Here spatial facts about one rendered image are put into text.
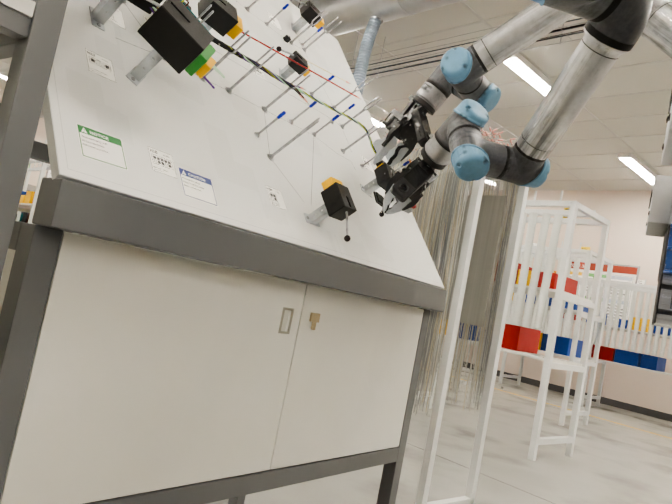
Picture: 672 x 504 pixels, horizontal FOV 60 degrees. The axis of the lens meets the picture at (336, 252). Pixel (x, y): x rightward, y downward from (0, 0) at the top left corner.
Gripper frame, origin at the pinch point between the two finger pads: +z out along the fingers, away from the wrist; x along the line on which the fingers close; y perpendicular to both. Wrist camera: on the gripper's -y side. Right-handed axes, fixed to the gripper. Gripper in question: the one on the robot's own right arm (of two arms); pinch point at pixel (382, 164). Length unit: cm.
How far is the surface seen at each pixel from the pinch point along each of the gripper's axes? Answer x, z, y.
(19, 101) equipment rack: 90, 22, -44
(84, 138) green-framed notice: 79, 25, -36
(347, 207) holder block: 27.8, 11.6, -31.5
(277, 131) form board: 34.6, 9.5, -3.5
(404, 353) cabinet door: -26, 36, -28
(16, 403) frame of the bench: 73, 56, -56
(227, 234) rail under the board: 52, 26, -39
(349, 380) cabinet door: -3, 45, -37
